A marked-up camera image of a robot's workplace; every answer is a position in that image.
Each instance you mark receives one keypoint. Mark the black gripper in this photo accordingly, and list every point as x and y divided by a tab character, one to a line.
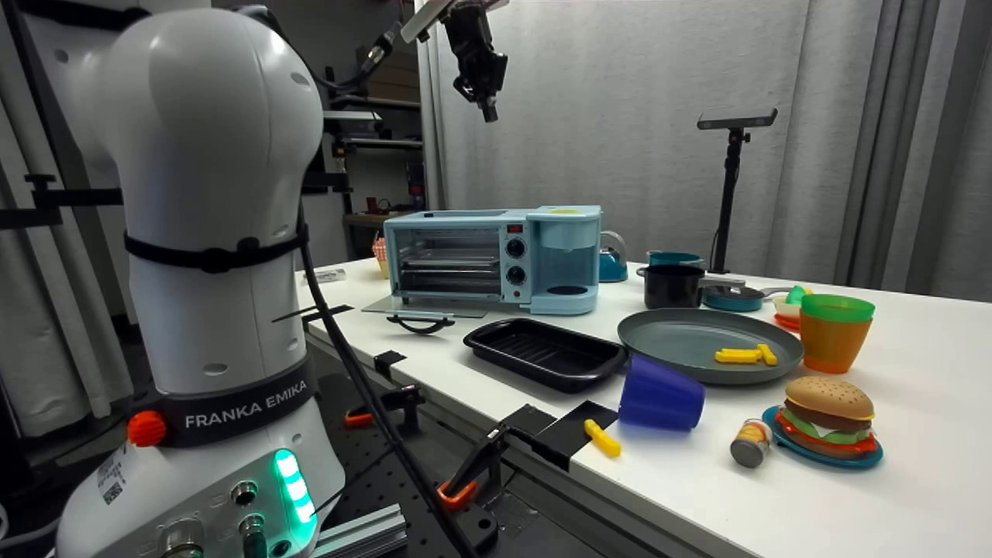
480	66

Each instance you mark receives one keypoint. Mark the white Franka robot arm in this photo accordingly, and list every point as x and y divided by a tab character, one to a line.
208	119

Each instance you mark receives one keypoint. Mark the light blue breakfast maker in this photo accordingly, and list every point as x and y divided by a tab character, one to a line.
531	258

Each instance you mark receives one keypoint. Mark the background shelf with items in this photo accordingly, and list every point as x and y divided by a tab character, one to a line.
369	158

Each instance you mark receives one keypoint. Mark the black pot with teal lid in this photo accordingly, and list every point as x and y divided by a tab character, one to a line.
673	281

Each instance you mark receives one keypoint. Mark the black baking tray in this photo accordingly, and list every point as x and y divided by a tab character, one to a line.
548	354

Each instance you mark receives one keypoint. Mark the blue plastic cup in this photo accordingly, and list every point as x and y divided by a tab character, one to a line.
658	394

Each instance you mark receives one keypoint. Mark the grey round plate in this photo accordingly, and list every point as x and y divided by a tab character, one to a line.
688	342

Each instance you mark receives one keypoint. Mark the yellow toy fries on plate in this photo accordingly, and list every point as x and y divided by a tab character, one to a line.
758	354

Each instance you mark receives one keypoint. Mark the yellow toy fry on table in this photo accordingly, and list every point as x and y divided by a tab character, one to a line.
599	438

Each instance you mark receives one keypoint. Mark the black perforated base board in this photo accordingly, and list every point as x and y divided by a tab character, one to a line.
399	441

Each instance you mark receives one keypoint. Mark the orange clamp near table corner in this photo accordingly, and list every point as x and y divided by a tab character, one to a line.
477	467

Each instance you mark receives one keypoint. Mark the small toy food can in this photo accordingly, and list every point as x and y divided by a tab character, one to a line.
750	444

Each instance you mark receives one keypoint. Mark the toy hamburger on teal plate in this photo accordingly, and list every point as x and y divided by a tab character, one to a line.
825	419

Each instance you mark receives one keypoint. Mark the black oven rack handle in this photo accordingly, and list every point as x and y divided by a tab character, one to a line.
423	323

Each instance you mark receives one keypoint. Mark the black camera stand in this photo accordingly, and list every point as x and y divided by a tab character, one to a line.
734	138

